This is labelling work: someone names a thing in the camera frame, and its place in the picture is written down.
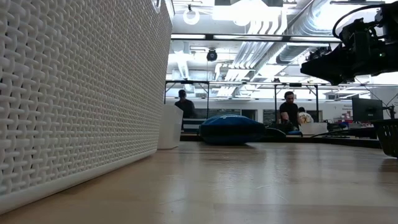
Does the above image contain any black ceiling spotlight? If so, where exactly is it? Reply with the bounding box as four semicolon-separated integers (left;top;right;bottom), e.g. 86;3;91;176
306;45;333;63

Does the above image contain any black overhead beam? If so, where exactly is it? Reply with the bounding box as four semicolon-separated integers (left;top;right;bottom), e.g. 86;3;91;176
170;33;343;44

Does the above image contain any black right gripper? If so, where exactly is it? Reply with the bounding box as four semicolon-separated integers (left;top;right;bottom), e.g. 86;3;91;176
300;40;398;86

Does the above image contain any large white woven bin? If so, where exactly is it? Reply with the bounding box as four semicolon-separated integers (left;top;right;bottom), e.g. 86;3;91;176
0;0;174;215

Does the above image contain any white ring light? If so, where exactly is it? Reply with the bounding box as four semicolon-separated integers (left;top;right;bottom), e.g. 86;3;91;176
182;7;201;26

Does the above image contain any black computer monitor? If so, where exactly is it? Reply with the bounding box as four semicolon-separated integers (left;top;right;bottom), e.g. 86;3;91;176
351;97;384;123

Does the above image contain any blue first aid pouch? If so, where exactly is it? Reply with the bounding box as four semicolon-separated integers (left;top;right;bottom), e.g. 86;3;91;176
199;114;267;146

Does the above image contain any small white plastic bin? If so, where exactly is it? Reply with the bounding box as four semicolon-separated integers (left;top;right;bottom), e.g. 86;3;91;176
157;104;184;150

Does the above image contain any person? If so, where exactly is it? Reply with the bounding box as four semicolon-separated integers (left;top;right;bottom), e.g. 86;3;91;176
279;90;301;125
297;106;314;124
174;89;196;119

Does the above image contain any white box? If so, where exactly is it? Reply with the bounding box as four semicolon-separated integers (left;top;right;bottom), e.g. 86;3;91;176
300;122;329;136

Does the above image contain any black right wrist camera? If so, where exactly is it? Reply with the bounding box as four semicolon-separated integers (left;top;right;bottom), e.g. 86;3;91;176
338;17;379;52

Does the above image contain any black mesh basket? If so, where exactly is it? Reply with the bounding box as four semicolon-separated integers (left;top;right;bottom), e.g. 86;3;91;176
371;118;398;158

